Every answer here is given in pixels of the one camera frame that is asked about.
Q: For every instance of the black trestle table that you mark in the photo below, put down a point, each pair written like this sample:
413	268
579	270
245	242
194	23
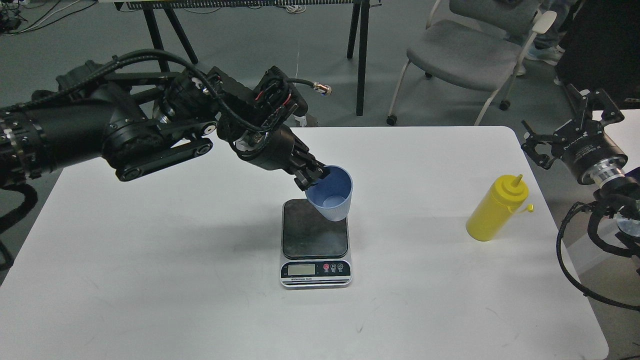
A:
305	37

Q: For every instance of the grey office chair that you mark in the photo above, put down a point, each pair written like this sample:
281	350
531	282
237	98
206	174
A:
470	58

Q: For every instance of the blue ribbed plastic cup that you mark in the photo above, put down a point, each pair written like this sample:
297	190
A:
332	195

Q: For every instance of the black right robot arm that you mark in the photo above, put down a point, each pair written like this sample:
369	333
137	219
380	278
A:
613	224

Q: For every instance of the yellow squeeze bottle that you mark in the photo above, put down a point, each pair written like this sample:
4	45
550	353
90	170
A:
504	199

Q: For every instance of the white side table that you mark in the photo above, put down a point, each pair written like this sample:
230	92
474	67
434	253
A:
625	135

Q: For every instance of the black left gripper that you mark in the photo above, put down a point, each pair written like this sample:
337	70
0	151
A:
281	149

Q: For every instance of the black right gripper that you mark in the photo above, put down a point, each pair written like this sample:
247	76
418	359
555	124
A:
590	147

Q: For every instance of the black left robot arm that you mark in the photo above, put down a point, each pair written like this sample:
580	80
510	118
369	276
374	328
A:
148	110

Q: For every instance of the digital kitchen scale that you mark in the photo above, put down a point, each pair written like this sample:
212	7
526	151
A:
315	253

